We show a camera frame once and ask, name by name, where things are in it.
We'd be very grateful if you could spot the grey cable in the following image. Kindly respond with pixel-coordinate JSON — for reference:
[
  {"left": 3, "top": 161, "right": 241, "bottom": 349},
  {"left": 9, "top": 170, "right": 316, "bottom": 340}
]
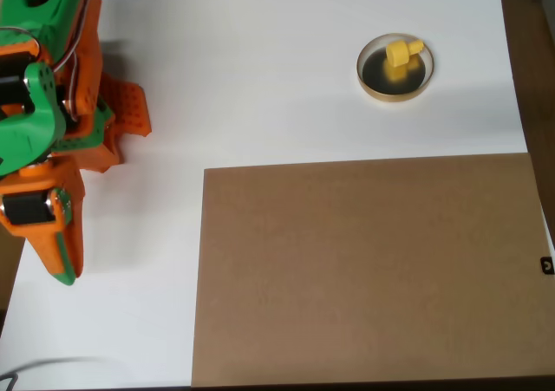
[{"left": 0, "top": 355, "right": 109, "bottom": 391}]

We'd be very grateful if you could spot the orange robot base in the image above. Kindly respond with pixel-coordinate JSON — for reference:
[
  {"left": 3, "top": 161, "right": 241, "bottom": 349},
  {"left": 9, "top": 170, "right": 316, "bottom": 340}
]
[{"left": 51, "top": 72, "right": 153, "bottom": 175}]

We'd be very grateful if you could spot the brown fibreboard panel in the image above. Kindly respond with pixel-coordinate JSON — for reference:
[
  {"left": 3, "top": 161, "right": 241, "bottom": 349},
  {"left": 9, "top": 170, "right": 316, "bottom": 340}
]
[{"left": 190, "top": 152, "right": 555, "bottom": 388}]

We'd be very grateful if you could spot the white board sheet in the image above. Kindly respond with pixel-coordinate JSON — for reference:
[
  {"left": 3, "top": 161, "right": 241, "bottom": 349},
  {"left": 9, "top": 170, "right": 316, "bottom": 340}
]
[{"left": 0, "top": 0, "right": 534, "bottom": 391}]

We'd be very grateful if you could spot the small yellow plastic piece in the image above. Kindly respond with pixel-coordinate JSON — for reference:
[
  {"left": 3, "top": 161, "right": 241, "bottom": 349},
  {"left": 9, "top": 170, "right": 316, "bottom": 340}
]
[{"left": 385, "top": 39, "right": 425, "bottom": 68}]

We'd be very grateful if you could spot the round dish gold rim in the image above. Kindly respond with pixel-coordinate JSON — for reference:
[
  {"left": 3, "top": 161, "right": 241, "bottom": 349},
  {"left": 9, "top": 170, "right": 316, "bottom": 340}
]
[{"left": 356, "top": 33, "right": 434, "bottom": 105}]

